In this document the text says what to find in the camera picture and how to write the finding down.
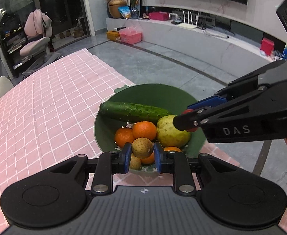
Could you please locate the red box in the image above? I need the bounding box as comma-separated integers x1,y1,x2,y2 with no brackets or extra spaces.
260,38,275,57

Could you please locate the magenta flat box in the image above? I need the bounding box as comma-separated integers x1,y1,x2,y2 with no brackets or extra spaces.
149,11,170,21

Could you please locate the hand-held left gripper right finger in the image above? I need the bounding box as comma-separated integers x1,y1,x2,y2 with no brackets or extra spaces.
154,141,236,194

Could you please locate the red tomato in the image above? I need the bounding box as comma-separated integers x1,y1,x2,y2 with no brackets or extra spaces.
182,109,199,133

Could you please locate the green cucumber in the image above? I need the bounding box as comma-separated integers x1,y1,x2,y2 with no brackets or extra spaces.
99,101,173,123

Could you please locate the yellow-green guava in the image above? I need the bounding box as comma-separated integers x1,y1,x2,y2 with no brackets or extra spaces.
156,115,191,148

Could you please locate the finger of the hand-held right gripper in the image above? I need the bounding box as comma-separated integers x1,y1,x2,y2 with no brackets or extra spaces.
173,79,287,131
187,62,287,110

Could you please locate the golden round vase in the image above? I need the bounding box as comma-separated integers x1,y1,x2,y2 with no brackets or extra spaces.
108,0,127,19

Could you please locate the orange box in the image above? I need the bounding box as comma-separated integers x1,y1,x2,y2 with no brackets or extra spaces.
106,30,121,42

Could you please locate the black shelf unit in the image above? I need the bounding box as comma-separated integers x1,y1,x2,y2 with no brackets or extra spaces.
0,12,35,77

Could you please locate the pink office chair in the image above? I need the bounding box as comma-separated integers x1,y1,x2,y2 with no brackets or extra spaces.
19,8,63,79

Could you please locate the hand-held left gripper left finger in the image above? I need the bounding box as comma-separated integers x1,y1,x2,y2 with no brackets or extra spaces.
52,142,132,194

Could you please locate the white router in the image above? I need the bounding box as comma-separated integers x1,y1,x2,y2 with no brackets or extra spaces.
176,10,201,28

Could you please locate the pink checked tablecloth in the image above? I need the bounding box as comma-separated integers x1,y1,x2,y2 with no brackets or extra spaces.
0,48,287,235

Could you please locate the pink storage box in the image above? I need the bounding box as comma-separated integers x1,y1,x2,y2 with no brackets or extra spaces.
119,27,142,45

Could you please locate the green colander bowl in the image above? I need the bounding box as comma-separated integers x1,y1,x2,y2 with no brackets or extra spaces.
94,83,206,174

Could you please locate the blue snack bag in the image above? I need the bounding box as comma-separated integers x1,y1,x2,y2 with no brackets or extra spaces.
118,6,132,20

